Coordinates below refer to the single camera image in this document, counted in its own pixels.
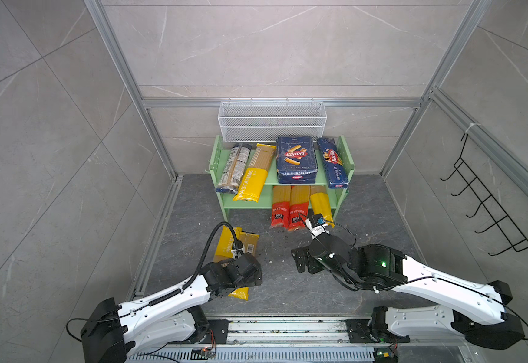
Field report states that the green two-tier shelf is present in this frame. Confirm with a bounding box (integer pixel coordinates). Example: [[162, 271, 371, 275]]
[[209, 136, 355, 221]]

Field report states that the black wire hook rack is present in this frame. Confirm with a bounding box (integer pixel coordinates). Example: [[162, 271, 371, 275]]
[[440, 133, 528, 257]]

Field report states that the red spaghetti package front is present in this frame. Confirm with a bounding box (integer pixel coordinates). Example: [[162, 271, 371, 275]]
[[288, 185, 310, 231]]

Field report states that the red spaghetti package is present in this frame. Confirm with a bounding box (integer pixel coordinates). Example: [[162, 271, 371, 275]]
[[288, 185, 310, 231], [271, 185, 291, 228]]

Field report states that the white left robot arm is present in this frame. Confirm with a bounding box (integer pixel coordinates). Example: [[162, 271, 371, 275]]
[[80, 253, 262, 362]]

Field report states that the blue Barilla pasta bag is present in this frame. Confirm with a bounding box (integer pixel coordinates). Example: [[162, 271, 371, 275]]
[[276, 136, 318, 185]]

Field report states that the clear brown spaghetti package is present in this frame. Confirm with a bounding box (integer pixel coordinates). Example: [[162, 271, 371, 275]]
[[215, 143, 252, 195]]

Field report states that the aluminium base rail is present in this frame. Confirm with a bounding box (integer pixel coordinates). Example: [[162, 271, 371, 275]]
[[104, 315, 478, 349]]

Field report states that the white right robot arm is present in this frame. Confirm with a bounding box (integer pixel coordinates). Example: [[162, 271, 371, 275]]
[[291, 232, 525, 350]]

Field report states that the black corrugated cable conduit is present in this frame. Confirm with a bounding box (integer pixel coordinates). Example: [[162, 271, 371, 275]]
[[145, 221, 242, 307]]

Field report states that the yellow Pastatime spaghetti package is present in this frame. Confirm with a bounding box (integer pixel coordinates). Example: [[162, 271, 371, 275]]
[[233, 144, 276, 202]]

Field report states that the blue Barilla spaghetti box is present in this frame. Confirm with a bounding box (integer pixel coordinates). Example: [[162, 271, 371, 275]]
[[317, 138, 349, 189]]

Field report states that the white wire mesh basket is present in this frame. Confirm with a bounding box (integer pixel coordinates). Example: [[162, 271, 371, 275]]
[[218, 101, 328, 143]]

